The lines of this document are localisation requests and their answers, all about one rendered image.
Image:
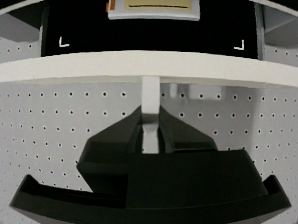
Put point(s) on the white imager box with drawer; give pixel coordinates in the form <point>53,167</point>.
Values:
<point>107,50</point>

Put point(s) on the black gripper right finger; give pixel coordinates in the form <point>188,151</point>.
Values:
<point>180,137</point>

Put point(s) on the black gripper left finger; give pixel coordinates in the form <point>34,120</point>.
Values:
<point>120,136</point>

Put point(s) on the grey flat base plate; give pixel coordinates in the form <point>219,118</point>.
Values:
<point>44,128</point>

